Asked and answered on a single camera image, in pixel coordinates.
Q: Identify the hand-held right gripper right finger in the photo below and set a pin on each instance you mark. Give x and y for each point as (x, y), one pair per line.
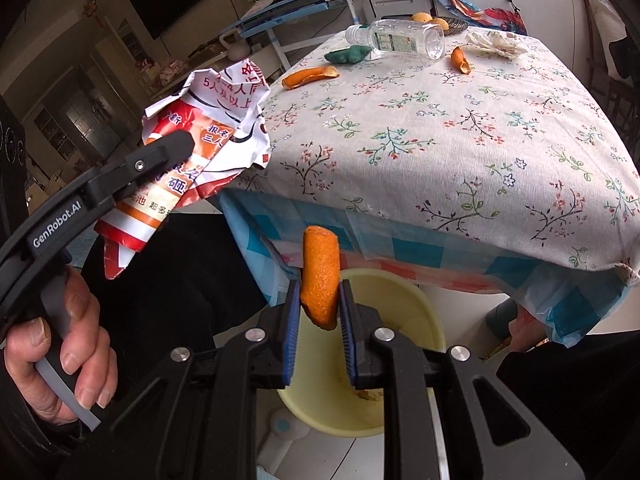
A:
(347, 340)

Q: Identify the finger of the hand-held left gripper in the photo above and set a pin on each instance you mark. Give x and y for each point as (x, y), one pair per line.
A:
(160, 152)

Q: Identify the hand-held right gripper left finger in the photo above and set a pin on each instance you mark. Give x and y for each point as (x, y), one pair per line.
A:
(291, 340)

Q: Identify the red and white wrapper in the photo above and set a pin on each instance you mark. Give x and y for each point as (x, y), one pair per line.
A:
(220, 110)

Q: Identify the yellow plastic bin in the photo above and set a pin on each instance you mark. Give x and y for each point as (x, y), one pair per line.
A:
(320, 410)

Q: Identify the long orange peel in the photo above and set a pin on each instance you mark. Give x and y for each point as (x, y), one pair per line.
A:
(305, 77)

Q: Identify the green wrapper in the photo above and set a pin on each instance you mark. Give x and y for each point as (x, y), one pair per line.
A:
(350, 54)

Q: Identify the clear plastic bottle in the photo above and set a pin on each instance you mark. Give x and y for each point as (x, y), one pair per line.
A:
(400, 40)

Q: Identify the small curled orange peel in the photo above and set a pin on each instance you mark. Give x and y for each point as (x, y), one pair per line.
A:
(457, 60)

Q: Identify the person's left hand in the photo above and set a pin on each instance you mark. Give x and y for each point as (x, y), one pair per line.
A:
(85, 355)

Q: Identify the pink bouquet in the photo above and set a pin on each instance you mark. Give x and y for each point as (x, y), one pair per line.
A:
(174, 72)

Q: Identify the checked plastic undercloth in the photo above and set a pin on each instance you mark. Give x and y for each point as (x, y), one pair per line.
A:
(425, 255)

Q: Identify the pale pink kettlebell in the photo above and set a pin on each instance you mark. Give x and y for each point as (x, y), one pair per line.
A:
(235, 50)

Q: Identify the blue study desk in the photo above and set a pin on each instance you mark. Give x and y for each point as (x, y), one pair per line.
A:
(300, 5)

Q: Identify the floral tablecloth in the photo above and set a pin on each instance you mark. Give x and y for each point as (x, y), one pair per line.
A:
(425, 150)

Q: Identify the person's right leg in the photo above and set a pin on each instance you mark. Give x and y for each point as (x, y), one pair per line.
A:
(575, 400)

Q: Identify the white air purifier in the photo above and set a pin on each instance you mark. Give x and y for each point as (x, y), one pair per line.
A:
(400, 2)

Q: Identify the yellow mango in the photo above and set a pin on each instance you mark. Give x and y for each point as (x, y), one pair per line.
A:
(421, 17)
(440, 24)

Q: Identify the dark fruit bowl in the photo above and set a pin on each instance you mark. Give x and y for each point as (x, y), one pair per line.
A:
(457, 26)

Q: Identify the crumpled beige paper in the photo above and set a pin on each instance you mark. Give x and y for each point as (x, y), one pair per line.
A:
(495, 42)

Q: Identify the red wall ornament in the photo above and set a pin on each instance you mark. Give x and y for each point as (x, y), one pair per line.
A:
(95, 10)

